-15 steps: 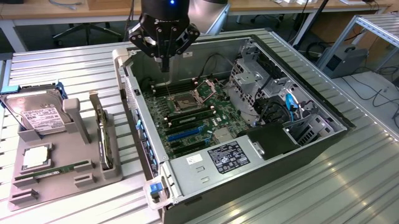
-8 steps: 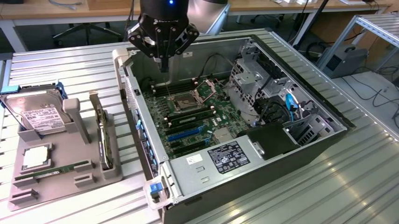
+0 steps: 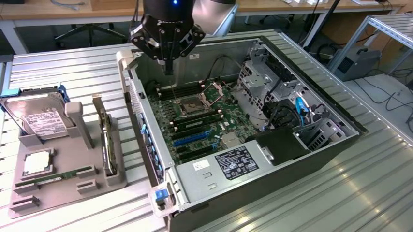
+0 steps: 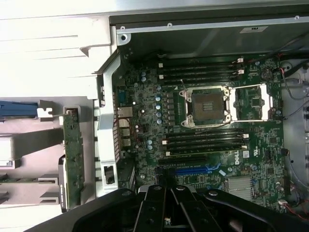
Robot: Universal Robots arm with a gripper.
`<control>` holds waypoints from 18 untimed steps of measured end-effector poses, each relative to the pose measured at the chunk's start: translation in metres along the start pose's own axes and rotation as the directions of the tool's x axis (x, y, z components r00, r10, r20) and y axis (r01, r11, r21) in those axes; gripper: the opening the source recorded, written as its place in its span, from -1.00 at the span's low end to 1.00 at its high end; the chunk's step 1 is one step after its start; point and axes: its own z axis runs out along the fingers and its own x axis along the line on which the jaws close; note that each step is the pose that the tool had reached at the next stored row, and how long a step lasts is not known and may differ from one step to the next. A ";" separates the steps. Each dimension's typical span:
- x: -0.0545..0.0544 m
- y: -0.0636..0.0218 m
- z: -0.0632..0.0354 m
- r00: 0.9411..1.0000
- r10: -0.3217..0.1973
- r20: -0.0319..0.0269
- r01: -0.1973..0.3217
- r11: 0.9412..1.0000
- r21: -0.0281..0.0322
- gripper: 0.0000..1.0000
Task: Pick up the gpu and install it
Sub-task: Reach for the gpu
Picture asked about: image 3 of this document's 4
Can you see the open black PC case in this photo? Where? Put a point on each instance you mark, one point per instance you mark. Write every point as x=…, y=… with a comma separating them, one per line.
x=339, y=154

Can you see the wooden desk with white frame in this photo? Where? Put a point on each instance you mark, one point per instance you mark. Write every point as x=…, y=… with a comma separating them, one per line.
x=65, y=12
x=291, y=6

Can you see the black plastic air shroud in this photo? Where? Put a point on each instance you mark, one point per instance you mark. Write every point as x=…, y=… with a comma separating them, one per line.
x=278, y=145

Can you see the loose green RAM stick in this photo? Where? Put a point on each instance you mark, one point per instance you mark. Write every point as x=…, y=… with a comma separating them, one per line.
x=51, y=178

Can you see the green motherboard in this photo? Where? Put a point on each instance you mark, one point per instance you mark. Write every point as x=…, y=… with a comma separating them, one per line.
x=228, y=113

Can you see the black RAM slot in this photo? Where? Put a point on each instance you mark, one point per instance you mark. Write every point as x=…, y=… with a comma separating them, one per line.
x=180, y=90

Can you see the blue expansion slot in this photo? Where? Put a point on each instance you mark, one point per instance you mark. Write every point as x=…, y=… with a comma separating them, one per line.
x=192, y=140

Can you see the silver hard disk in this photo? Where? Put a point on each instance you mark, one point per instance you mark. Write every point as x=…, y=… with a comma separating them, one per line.
x=35, y=116

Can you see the metal disk bay cage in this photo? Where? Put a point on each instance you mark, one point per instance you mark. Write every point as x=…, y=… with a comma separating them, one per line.
x=261, y=82

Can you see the grey parts rack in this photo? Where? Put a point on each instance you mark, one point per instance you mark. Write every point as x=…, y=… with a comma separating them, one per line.
x=62, y=193

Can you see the installed green RAM stick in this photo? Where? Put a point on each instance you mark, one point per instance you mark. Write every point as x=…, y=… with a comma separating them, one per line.
x=200, y=122

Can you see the black expansion slot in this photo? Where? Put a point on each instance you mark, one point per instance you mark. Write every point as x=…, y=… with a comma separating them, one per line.
x=189, y=135

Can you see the CPU socket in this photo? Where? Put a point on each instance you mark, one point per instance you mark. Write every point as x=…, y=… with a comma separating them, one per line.
x=192, y=106

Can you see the blue disk bracket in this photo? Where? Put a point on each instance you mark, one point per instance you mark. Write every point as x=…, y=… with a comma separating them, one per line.
x=62, y=90

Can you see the metal socket cover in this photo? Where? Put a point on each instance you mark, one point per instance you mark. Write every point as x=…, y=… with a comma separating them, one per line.
x=213, y=93

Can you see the aluminium profile frame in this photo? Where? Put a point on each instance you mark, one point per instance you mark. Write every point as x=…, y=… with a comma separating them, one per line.
x=392, y=26

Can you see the silver chipset heat sink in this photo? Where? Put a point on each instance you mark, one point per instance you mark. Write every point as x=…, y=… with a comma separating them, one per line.
x=230, y=141

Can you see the silver power supply with label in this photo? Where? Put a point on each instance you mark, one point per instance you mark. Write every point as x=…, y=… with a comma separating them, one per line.
x=226, y=169

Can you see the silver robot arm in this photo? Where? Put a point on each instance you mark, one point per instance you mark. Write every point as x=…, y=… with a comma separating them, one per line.
x=214, y=17

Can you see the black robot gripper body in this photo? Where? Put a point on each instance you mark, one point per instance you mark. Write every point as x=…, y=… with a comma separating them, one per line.
x=168, y=13

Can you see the black slanted pole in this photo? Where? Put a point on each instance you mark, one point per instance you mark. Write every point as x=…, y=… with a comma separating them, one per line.
x=321, y=21

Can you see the blue case latch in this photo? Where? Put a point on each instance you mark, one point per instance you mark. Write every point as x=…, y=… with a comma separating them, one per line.
x=161, y=195

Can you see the graphics card with metal bracket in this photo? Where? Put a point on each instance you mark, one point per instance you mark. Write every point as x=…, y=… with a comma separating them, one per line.
x=107, y=140

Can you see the silver CPU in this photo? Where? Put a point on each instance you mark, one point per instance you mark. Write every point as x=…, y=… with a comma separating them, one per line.
x=38, y=163

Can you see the black office chair base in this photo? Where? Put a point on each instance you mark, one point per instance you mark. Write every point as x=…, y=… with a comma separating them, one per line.
x=91, y=32

